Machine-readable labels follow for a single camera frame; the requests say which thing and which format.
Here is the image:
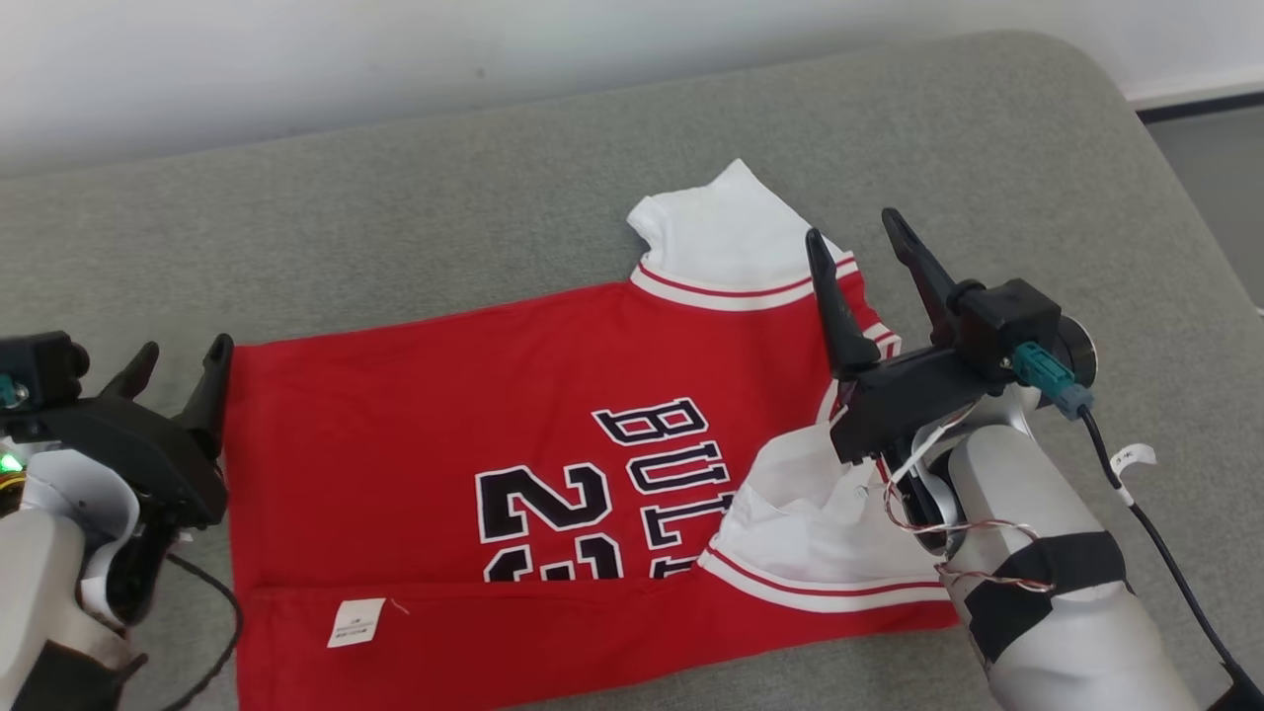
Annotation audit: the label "teal right camera connector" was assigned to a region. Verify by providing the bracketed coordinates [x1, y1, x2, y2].
[1012, 342, 1095, 421]

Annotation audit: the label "white wall skirting board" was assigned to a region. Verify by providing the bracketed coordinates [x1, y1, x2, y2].
[1126, 83, 1264, 112]

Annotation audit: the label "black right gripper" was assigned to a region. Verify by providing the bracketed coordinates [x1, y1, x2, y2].
[805, 207, 1019, 464]

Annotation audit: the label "thin red white wires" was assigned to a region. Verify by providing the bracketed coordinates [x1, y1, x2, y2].
[881, 395, 1058, 595]

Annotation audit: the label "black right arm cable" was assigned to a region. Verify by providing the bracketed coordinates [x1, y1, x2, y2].
[1076, 408, 1264, 697]

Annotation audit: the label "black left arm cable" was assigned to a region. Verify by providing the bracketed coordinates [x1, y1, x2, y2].
[148, 551, 244, 711]

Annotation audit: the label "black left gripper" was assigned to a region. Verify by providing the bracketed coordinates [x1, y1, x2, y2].
[20, 334, 236, 530]

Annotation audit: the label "red basketball jersey white sleeves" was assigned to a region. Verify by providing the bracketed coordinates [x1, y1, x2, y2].
[225, 158, 964, 711]

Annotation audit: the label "grey fabric sofa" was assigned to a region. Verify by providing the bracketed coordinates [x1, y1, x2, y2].
[0, 30, 1264, 711]

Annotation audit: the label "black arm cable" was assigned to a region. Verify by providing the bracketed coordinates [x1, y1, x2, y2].
[1076, 408, 1264, 697]
[148, 551, 244, 711]

